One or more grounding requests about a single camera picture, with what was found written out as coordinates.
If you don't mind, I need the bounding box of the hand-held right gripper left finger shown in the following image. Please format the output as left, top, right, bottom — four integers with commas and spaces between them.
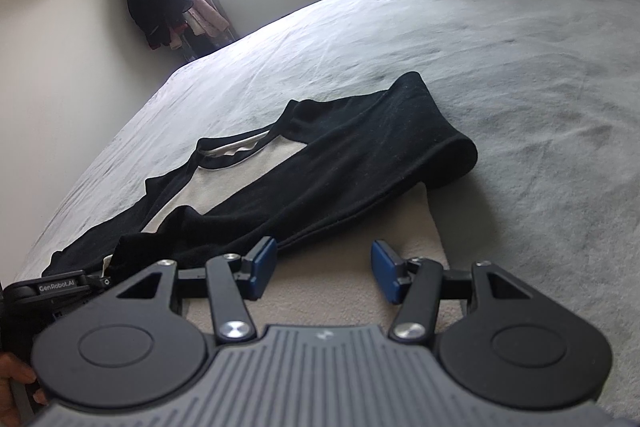
116, 236, 278, 343

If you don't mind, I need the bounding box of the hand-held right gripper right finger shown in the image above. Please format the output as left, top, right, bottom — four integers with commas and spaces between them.
370, 239, 531, 343

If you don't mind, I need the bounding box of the black and beige sweatshirt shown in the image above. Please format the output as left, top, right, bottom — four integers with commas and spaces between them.
47, 72, 478, 333

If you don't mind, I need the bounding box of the person's left hand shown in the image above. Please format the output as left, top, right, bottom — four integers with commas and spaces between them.
0, 352, 48, 427

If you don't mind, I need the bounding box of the bed with grey sheet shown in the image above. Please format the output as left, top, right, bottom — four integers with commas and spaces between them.
10, 0, 640, 427

